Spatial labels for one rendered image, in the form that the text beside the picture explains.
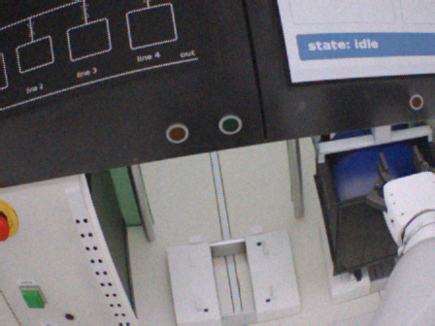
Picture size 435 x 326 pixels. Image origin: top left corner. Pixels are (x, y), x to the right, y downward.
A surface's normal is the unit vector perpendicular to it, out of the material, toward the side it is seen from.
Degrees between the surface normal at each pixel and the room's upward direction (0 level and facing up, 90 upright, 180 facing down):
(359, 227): 94
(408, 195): 4
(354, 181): 94
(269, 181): 0
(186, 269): 0
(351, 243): 94
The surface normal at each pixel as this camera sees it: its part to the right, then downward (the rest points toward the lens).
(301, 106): 0.10, 0.62
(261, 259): -0.13, -0.77
